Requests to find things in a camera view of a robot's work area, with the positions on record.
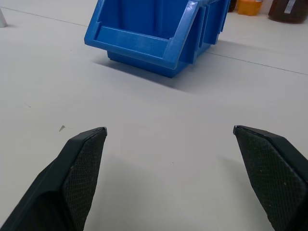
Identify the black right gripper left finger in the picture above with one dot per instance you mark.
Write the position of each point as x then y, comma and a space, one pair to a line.
67, 183

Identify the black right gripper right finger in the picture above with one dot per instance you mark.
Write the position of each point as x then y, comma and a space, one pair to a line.
272, 173

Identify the blue plastic storage bin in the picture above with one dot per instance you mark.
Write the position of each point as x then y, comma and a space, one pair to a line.
211, 21
154, 33

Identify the dark brown jar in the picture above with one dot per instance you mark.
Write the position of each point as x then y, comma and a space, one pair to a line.
288, 10

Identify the orange container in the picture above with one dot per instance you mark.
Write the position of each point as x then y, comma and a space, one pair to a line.
249, 6

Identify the white cone-shaped object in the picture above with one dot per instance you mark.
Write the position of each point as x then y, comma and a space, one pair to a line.
2, 18

